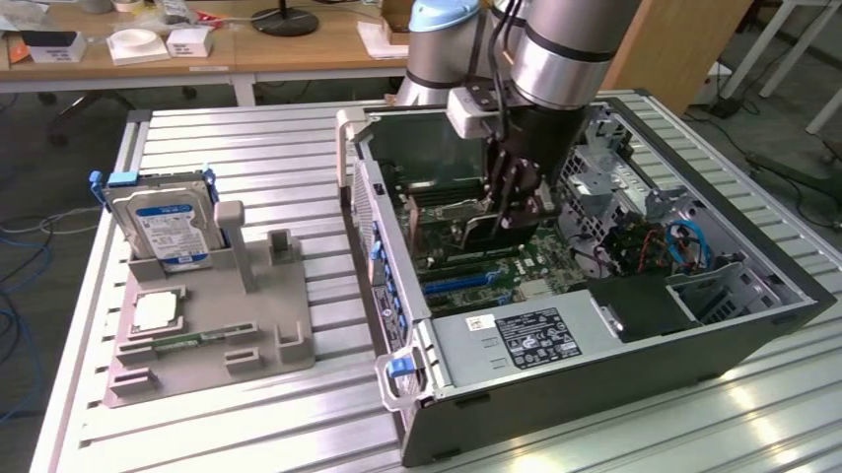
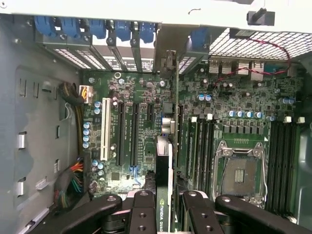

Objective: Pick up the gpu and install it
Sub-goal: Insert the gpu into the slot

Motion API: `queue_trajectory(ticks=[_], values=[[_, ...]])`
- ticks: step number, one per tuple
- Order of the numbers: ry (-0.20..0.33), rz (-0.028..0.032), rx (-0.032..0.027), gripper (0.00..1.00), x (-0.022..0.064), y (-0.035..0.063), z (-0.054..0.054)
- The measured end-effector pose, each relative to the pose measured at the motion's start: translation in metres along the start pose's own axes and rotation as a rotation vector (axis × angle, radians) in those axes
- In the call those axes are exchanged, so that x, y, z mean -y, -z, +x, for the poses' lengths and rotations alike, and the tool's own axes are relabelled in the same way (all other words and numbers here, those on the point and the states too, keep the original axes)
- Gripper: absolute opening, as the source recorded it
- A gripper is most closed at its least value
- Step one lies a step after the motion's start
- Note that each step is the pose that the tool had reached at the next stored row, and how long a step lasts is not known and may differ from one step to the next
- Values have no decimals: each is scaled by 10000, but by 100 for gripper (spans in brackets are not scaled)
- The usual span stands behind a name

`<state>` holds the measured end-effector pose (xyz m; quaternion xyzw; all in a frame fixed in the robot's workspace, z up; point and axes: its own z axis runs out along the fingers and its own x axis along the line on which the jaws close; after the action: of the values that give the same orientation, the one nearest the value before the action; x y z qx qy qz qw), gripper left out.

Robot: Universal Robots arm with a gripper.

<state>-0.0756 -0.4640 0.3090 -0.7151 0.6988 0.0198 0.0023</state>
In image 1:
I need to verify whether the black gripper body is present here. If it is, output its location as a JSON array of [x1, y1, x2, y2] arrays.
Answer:
[[500, 101, 588, 169]]

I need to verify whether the Nvidia graphics card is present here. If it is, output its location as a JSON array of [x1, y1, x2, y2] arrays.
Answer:
[[406, 194, 538, 258]]

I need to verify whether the silver disk bay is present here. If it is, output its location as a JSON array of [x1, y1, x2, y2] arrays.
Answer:
[[664, 260, 789, 327], [556, 145, 659, 240]]

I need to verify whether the green motherboard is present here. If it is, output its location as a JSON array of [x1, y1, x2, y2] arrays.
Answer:
[[378, 162, 594, 316]]

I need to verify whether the black installed RAM stick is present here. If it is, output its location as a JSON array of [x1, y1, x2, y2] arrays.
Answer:
[[423, 248, 520, 271]]

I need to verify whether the blue expansion slot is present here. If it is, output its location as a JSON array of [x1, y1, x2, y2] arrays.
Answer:
[[418, 272, 506, 299]]

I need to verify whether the wooden cabinet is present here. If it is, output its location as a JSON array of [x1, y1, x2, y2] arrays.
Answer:
[[598, 0, 755, 115]]

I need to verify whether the white paper stack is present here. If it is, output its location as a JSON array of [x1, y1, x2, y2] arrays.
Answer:
[[356, 19, 414, 60]]

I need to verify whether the grey power supply unit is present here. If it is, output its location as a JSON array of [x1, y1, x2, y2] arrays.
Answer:
[[420, 288, 623, 390]]

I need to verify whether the brown cardboard box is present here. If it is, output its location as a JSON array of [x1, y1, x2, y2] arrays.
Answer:
[[380, 0, 418, 34]]

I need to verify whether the black floor stand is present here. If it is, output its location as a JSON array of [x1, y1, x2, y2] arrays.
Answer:
[[744, 142, 842, 194]]

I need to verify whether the open black PC case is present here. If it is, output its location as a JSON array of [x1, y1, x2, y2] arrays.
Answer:
[[334, 88, 838, 469]]

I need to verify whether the black lamp base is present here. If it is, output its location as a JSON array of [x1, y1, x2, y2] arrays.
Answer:
[[251, 0, 321, 37]]

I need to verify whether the grey parts rack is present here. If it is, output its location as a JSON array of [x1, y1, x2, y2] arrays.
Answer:
[[103, 199, 317, 410]]

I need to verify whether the hard disk with blue carrier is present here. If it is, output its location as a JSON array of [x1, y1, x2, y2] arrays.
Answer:
[[88, 167, 223, 272]]

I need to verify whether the small white box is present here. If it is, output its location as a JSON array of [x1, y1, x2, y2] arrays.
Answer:
[[164, 27, 216, 58]]

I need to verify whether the green RAM stick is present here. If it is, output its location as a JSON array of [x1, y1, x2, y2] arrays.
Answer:
[[149, 327, 232, 354]]

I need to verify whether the silver CPU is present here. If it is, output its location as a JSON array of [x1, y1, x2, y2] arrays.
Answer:
[[129, 291, 183, 332]]

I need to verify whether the white round holder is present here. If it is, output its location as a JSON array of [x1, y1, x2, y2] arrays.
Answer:
[[107, 28, 171, 67]]

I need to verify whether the white box with dark lid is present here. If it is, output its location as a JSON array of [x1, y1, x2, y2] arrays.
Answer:
[[19, 30, 88, 64]]

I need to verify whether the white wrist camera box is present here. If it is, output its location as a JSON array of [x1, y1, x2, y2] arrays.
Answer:
[[444, 87, 499, 141]]

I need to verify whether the black camera cable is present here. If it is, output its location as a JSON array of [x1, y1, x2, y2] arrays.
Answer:
[[487, 0, 528, 145]]

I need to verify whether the red wire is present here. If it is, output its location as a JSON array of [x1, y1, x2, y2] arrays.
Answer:
[[640, 230, 667, 268]]

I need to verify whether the blue wire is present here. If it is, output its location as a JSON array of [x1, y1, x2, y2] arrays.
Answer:
[[663, 221, 716, 271]]

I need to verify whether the wooden desk with white frame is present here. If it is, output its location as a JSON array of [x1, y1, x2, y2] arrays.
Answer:
[[0, 0, 422, 107]]

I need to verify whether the white table frame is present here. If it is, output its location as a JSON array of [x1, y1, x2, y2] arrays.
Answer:
[[718, 0, 842, 135]]

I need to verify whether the grey floor cable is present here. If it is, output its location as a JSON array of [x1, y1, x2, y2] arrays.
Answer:
[[0, 205, 108, 236]]

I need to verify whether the blue floor cable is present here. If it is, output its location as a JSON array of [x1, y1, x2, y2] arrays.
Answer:
[[0, 231, 55, 426]]

